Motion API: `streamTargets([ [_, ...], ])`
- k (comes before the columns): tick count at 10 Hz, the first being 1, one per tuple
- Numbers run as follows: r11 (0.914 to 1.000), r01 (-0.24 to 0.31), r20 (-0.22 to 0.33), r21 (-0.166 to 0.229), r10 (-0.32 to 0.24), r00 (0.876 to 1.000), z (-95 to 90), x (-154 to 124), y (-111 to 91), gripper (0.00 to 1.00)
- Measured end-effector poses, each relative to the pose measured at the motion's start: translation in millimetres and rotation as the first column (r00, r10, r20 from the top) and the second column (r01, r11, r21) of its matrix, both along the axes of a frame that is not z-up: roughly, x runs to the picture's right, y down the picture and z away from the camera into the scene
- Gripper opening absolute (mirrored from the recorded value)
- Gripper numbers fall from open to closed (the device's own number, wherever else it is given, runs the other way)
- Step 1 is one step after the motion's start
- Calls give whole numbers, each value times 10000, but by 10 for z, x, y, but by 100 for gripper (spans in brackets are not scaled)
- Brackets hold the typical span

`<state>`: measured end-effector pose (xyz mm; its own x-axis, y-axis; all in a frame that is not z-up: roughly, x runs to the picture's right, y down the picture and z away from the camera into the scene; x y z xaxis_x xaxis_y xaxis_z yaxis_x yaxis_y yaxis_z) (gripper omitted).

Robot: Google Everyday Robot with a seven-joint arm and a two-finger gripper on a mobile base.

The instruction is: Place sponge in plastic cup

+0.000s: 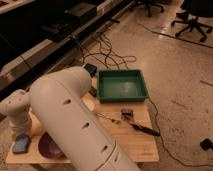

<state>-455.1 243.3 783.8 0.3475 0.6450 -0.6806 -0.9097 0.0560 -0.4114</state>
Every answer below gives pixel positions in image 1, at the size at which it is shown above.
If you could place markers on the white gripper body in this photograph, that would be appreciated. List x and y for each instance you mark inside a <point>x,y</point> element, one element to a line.
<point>22,129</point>

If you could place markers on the blue sponge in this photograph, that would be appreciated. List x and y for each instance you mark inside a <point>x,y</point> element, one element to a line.
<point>21,144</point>

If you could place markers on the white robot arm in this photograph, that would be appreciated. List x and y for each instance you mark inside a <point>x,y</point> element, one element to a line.
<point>56,100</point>

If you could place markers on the purple bowl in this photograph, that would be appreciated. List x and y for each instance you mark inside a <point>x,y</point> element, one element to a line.
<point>48,148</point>

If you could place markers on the small dark rectangular block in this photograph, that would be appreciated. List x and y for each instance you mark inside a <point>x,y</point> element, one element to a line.
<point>93,91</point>

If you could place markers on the metal fork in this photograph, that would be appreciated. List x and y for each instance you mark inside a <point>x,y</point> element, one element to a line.
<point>107,117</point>

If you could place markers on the black box on floor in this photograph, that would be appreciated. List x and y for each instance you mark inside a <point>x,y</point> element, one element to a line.
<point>92,69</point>

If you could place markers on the green plastic tray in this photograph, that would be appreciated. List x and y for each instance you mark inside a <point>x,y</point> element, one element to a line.
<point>121,86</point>

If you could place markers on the black device on floor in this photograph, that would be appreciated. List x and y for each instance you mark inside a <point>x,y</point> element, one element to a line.
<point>206,144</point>

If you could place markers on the black office chair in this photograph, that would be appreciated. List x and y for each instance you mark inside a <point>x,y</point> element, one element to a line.
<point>192,11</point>

